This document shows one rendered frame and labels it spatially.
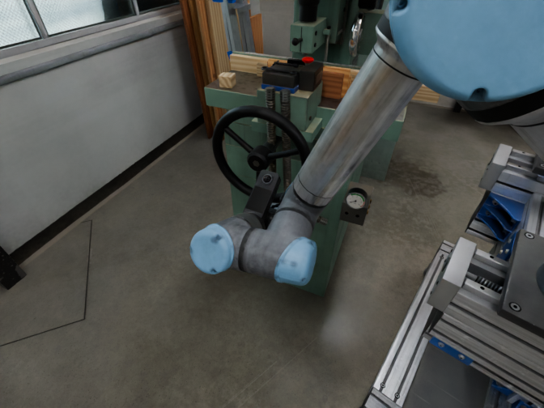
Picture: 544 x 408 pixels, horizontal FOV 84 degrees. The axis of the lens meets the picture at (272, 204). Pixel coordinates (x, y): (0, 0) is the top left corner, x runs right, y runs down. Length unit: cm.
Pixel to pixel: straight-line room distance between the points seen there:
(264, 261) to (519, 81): 36
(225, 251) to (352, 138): 25
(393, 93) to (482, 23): 19
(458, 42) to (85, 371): 148
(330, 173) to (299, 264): 14
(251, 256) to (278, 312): 97
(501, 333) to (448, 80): 57
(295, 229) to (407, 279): 121
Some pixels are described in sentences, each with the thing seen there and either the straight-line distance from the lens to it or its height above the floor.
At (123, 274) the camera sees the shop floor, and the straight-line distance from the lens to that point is 170.
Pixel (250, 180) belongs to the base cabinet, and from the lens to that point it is 111.
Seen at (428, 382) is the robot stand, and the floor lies 21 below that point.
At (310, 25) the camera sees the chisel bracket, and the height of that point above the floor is 107.
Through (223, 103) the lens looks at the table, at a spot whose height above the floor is 86.
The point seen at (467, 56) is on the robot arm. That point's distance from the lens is 23.
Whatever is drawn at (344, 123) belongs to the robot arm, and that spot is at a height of 106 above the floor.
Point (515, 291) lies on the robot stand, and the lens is 65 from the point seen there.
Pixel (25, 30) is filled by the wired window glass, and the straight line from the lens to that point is 190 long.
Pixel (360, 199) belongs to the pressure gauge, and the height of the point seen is 67.
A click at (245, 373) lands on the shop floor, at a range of 133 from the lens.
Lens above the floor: 125
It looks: 42 degrees down
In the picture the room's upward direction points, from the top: straight up
